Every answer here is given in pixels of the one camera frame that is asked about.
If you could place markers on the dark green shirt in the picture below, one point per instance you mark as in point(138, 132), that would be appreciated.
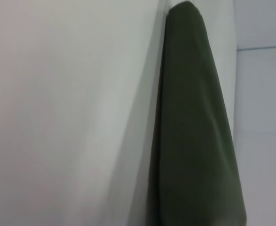
point(194, 129)

